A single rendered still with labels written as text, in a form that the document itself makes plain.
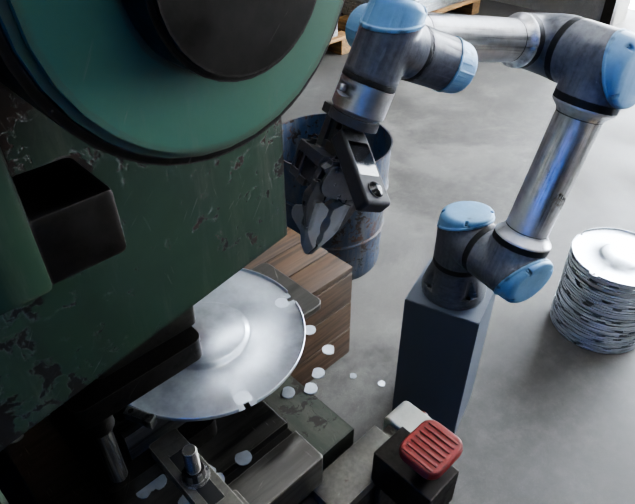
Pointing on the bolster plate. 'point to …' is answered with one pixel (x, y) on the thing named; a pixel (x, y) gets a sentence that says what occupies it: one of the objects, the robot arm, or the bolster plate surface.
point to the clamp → (191, 471)
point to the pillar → (111, 455)
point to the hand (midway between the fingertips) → (313, 248)
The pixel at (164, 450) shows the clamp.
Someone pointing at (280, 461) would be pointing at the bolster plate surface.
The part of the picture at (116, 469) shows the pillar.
